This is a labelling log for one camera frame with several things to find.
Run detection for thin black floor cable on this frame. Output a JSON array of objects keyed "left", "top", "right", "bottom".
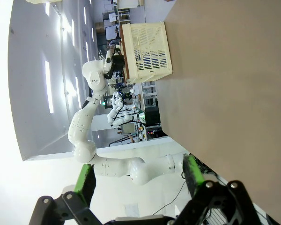
[{"left": 152, "top": 180, "right": 187, "bottom": 216}]

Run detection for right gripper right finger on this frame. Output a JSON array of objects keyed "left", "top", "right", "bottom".
[{"left": 175, "top": 153, "right": 266, "bottom": 225}]

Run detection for background monitor screen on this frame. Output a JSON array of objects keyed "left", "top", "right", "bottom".
[{"left": 120, "top": 123, "right": 138, "bottom": 136}]

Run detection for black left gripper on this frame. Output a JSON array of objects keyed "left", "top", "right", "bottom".
[{"left": 111, "top": 55, "right": 126, "bottom": 72}]

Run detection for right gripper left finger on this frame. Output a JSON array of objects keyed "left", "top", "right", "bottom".
[{"left": 29, "top": 163, "right": 104, "bottom": 225}]

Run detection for cream shopping basket brown handles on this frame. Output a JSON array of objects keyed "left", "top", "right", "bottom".
[{"left": 119, "top": 21, "right": 173, "bottom": 85}]

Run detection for white background robot arms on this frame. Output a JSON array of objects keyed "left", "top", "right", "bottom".
[{"left": 107, "top": 91, "right": 132, "bottom": 128}]

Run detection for black left arm cable sleeve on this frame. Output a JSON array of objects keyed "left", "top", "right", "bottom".
[{"left": 104, "top": 67, "right": 115, "bottom": 80}]

